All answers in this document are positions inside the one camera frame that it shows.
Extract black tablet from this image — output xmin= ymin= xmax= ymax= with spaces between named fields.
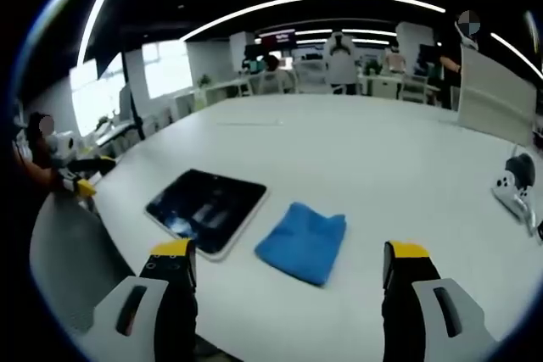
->
xmin=143 ymin=168 xmax=270 ymax=263

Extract red wall screen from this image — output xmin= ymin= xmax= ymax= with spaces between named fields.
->
xmin=260 ymin=32 xmax=299 ymax=50

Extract white high-back chair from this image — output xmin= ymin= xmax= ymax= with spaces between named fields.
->
xmin=324 ymin=30 xmax=361 ymax=95

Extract black pole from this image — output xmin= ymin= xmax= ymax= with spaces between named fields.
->
xmin=120 ymin=51 xmax=146 ymax=142

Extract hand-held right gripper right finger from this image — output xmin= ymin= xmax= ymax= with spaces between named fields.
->
xmin=380 ymin=240 xmax=500 ymax=362

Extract white partition panel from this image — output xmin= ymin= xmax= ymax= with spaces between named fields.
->
xmin=456 ymin=45 xmax=537 ymax=148

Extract curved ceiling light strip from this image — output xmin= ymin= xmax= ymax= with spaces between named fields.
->
xmin=182 ymin=0 xmax=447 ymax=43
xmin=76 ymin=0 xmax=136 ymax=70

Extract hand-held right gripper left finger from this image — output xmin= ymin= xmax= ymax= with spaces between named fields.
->
xmin=78 ymin=237 xmax=199 ymax=362

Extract white and black controller device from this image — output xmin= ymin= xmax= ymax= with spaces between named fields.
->
xmin=490 ymin=152 xmax=538 ymax=237

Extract blue cleaning cloth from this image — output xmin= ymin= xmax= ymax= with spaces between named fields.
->
xmin=253 ymin=201 xmax=348 ymax=287

